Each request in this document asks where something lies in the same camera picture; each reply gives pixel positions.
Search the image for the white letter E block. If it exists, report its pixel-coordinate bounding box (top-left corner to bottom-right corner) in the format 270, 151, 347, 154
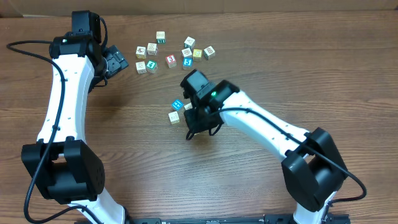
147, 43, 158, 55

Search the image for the acorn picture block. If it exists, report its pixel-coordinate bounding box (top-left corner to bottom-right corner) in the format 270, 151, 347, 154
136, 46, 147, 59

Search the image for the white block brown picture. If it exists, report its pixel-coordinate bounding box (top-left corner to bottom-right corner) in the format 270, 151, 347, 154
182, 48, 193, 58

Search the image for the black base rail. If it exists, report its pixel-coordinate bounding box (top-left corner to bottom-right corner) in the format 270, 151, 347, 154
74, 213, 351, 224

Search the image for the blue symbol block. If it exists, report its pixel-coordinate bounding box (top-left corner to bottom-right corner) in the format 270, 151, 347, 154
171, 100, 184, 111

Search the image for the block with green R side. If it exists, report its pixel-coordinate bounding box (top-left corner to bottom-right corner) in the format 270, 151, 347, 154
156, 31, 166, 44

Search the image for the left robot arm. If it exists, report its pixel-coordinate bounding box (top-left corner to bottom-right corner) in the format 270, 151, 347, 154
21, 11, 129, 223

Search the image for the white block red drawing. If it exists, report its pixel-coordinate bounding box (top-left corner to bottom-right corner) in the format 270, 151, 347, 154
203, 46, 216, 60

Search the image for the white block top right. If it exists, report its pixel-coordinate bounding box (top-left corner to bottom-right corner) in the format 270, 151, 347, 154
183, 37, 196, 50

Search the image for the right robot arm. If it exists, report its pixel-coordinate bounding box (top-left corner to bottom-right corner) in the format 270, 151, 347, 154
180, 70, 347, 223

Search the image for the yellow top block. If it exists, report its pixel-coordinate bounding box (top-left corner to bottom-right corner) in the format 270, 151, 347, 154
192, 49, 203, 62

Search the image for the blue number 5 block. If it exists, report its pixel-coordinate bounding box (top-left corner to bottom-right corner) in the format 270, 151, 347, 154
182, 57, 193, 70

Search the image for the red number 3 block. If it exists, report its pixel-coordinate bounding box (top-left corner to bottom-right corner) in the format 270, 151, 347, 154
165, 54, 177, 68

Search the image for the white letter L block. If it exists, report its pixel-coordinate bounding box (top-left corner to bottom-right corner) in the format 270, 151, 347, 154
168, 111, 180, 124

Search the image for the white letter J block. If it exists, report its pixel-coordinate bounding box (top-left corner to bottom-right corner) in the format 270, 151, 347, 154
136, 61, 147, 74

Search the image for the green number 4 block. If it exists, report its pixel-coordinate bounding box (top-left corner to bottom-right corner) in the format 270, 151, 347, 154
146, 60, 158, 73

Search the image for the white block green edge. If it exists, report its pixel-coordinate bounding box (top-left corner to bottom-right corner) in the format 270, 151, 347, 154
184, 103, 192, 110

